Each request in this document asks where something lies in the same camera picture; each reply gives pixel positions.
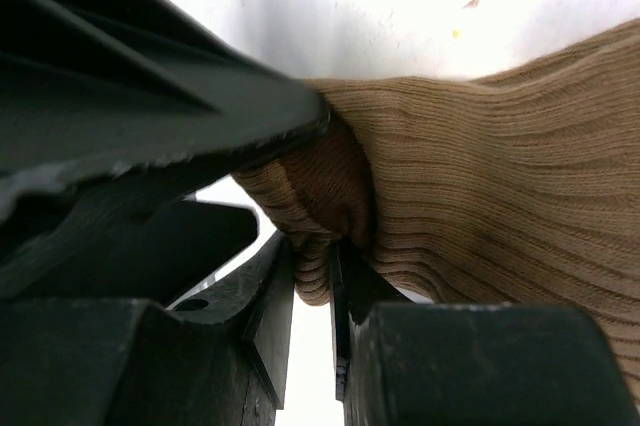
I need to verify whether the tan ribbed sock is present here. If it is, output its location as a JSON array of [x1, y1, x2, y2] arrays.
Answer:
[[234, 20, 639, 391]]

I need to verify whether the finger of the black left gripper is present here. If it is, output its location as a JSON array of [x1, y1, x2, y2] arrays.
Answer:
[[1, 165, 258, 301], [1, 0, 330, 216]]

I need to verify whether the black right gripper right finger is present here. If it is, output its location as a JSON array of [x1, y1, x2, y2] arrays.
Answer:
[[329, 244, 639, 426]]

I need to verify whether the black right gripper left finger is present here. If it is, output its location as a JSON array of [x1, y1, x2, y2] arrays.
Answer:
[[1, 233, 293, 425]]

